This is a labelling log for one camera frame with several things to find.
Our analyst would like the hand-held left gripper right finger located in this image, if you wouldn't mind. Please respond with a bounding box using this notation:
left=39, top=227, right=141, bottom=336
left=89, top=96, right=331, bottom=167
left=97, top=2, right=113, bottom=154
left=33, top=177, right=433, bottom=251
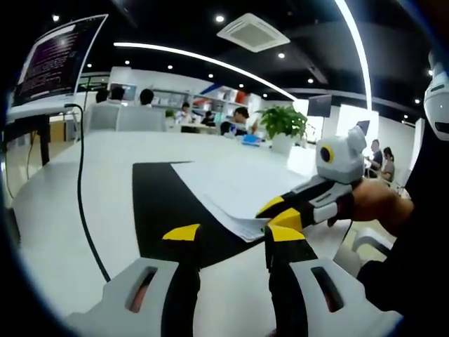
left=263, top=224, right=404, bottom=337

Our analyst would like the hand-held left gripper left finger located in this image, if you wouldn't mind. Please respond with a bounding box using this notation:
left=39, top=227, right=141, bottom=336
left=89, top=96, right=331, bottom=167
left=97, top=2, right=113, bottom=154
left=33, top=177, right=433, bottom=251
left=66, top=223, right=203, bottom=337

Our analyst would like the person's right hand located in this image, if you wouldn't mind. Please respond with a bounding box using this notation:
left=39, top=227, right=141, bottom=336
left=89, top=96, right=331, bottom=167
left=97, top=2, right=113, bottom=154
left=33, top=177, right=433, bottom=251
left=328, top=177, right=415, bottom=237

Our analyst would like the white office chair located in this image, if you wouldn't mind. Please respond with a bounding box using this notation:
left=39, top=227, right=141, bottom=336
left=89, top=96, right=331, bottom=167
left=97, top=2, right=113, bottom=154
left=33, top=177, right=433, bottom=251
left=350, top=226, right=397, bottom=260

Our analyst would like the green plant in white pot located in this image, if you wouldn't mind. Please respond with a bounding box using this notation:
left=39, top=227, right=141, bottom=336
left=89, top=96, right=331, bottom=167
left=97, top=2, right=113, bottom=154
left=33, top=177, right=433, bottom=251
left=255, top=104, right=309, bottom=156

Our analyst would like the white chest-worn device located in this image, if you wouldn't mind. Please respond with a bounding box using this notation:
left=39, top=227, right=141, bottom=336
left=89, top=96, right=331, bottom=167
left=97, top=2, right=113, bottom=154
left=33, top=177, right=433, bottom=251
left=423, top=51, right=449, bottom=142

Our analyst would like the long straight ceiling light strip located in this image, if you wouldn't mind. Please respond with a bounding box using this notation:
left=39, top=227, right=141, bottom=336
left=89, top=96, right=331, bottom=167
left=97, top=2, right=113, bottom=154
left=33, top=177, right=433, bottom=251
left=335, top=0, right=373, bottom=117

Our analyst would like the white ceiling air conditioner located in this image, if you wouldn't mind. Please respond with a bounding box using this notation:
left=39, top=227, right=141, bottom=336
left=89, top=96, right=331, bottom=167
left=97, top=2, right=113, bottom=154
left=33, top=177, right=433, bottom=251
left=216, top=13, right=291, bottom=53

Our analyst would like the curved ceiling light strip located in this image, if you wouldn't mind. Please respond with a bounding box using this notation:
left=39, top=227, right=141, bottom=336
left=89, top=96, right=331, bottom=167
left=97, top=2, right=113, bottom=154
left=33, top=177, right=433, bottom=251
left=114, top=41, right=297, bottom=101

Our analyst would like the group of ceiling spotlights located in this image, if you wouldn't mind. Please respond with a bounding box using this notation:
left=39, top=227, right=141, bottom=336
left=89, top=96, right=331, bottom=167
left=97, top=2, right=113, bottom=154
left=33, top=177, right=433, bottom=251
left=51, top=13, right=436, bottom=120

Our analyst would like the desktop monitor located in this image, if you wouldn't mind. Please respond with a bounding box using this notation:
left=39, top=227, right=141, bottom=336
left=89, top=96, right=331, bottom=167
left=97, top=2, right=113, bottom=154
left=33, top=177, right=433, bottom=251
left=110, top=82, right=138, bottom=103

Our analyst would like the black laptop stand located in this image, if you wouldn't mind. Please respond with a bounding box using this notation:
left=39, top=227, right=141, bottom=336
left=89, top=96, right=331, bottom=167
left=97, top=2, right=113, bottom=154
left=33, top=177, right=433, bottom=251
left=1, top=112, right=52, bottom=168

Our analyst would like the computer monitor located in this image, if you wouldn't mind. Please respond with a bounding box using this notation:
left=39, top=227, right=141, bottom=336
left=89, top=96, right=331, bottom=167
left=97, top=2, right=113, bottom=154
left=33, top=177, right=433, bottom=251
left=6, top=13, right=109, bottom=119

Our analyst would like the black cable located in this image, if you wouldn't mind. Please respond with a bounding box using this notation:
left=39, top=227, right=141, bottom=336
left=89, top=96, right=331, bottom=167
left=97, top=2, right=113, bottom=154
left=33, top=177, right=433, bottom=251
left=339, top=218, right=354, bottom=249
left=64, top=103, right=112, bottom=284

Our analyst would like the dark wall screen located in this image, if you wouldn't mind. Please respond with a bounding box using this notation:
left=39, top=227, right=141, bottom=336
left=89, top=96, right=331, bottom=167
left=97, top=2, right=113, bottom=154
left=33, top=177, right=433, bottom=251
left=307, top=93, right=333, bottom=117

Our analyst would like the white wall shelf unit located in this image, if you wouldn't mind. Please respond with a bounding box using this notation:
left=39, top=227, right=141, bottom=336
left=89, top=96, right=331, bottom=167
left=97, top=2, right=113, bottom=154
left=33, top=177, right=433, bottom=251
left=150, top=87, right=253, bottom=117

